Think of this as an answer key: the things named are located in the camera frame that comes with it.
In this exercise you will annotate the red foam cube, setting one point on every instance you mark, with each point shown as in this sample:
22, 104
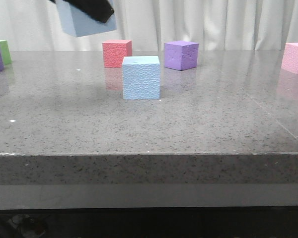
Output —
114, 52

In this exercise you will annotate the pink foam cube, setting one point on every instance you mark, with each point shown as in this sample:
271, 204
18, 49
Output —
290, 58

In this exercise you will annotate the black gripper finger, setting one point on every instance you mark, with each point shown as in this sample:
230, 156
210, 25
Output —
99, 10

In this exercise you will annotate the purple foam cube centre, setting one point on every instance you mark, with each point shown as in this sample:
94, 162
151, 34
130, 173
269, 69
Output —
180, 55

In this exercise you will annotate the white curtain backdrop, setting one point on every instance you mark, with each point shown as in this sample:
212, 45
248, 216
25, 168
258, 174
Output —
34, 25

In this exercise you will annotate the light blue foam cube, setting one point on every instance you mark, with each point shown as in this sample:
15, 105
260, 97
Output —
77, 23
141, 77

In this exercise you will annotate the green foam cube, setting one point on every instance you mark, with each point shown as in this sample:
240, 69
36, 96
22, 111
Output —
5, 53

